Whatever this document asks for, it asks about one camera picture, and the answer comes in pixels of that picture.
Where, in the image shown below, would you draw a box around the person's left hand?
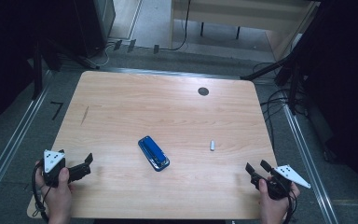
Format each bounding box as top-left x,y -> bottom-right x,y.
34,160 -> 75,224

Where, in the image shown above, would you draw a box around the black hanging cable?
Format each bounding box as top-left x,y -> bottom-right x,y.
158,0 -> 192,52

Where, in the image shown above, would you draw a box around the person's right hand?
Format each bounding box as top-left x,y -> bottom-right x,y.
258,178 -> 301,224

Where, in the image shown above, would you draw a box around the metal floor rail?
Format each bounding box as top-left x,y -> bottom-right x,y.
0,70 -> 53,217
280,102 -> 340,224

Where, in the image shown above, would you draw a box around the light wooden desk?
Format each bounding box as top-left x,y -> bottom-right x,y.
168,0 -> 322,63

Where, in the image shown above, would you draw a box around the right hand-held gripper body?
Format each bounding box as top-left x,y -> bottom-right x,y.
260,163 -> 312,201

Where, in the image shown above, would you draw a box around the black floor cables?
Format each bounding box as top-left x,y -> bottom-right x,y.
252,61 -> 310,152

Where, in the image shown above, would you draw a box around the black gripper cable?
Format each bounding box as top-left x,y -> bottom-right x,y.
282,190 -> 297,224
31,161 -> 50,224

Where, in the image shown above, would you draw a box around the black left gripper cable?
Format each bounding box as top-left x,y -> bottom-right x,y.
31,161 -> 50,224

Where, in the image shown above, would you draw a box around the black upright stand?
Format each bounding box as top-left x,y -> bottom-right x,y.
32,38 -> 45,101

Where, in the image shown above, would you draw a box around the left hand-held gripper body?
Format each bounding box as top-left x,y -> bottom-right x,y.
42,148 -> 73,189

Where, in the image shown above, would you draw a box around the white floor cable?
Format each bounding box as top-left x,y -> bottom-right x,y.
96,42 -> 116,68

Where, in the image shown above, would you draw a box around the black cabinet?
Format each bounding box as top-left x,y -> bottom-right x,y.
73,0 -> 117,59

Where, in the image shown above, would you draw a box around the blue stapler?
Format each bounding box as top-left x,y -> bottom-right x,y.
137,135 -> 171,173

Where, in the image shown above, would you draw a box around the black stand leg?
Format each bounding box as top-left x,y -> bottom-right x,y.
240,52 -> 296,82

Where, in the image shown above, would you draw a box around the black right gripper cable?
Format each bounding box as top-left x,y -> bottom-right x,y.
282,190 -> 297,224

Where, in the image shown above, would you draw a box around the black curtain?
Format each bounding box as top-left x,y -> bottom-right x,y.
0,0 -> 77,138
288,0 -> 358,211

